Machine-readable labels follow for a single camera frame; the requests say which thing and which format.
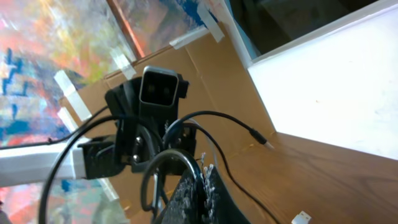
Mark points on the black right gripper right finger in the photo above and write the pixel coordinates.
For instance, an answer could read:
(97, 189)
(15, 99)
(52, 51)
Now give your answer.
(220, 207)

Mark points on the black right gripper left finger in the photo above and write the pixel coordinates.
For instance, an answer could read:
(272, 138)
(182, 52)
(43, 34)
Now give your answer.
(182, 207)

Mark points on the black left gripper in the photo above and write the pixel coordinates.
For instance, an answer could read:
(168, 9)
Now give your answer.
(143, 130)

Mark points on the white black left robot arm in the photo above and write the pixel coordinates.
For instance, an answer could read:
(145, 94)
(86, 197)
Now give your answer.
(87, 155)

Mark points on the brown cardboard side panel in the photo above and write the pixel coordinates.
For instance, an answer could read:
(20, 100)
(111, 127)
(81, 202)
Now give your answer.
(218, 82)

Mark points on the white tape strips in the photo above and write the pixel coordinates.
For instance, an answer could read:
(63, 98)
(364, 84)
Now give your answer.
(107, 36)

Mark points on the colourful abstract painting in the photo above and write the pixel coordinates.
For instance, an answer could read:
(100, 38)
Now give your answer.
(32, 50)

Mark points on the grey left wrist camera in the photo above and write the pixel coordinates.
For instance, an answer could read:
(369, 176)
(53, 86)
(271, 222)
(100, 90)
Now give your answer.
(162, 87)

